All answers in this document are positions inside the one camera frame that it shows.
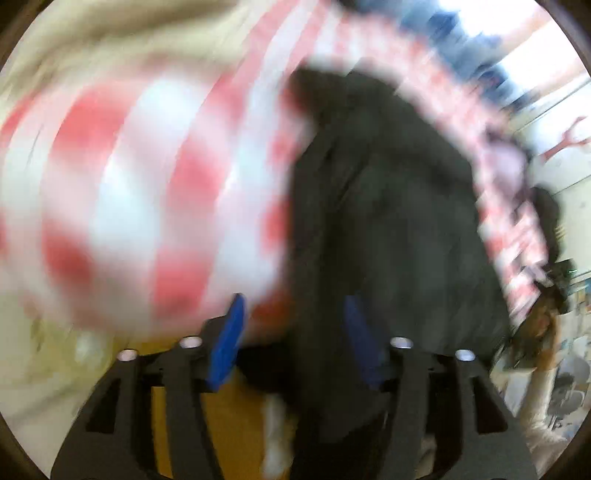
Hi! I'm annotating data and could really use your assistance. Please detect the black puffer jacket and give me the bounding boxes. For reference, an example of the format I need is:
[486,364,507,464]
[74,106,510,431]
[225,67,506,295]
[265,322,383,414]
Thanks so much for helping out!
[236,67,510,479]

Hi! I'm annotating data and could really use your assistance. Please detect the red white checkered bedsheet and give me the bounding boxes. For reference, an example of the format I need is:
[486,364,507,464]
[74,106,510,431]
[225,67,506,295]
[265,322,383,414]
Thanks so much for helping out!
[1,1,546,335]

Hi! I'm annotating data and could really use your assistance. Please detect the blue whale curtain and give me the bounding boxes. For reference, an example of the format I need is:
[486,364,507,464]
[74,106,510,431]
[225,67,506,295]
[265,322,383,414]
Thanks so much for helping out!
[342,1,544,112]

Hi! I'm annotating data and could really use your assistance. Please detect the beige puffer jacket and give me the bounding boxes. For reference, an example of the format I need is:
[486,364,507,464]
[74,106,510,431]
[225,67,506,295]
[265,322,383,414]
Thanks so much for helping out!
[1,1,256,117]

